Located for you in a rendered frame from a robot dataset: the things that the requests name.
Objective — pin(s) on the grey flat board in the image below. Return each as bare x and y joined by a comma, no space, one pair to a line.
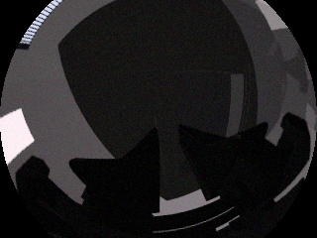
105,66

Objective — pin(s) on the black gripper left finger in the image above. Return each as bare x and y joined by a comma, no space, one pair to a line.
138,170

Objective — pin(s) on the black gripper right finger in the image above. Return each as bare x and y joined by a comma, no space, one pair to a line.
212,157

